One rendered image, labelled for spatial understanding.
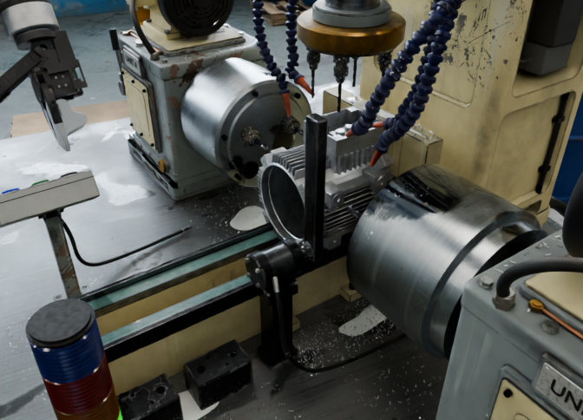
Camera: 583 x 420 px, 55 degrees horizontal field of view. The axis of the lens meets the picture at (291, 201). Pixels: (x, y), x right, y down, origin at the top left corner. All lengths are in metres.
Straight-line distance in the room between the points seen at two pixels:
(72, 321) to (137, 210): 0.92
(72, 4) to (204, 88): 5.35
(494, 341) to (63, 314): 0.46
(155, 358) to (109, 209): 0.58
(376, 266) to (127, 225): 0.75
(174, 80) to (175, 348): 0.62
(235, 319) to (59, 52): 0.58
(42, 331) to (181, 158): 0.91
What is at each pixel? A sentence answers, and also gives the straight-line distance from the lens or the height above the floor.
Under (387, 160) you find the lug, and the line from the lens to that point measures 1.06.
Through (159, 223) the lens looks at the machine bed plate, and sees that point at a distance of 1.40.
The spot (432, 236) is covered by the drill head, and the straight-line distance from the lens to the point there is 0.78.
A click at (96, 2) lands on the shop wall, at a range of 6.57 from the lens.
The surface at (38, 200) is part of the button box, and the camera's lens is 1.06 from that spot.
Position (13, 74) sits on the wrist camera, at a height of 1.24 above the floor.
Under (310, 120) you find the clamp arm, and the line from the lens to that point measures 0.81.
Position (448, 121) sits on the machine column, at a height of 1.13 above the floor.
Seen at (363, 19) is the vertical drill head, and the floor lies 1.35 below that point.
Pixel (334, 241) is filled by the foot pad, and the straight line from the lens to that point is 1.03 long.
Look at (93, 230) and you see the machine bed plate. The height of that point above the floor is 0.80.
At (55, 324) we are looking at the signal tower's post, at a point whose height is 1.22.
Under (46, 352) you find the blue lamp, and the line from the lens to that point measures 0.56.
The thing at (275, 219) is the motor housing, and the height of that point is 0.95.
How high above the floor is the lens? 1.59
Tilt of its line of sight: 33 degrees down
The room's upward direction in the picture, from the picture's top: straight up
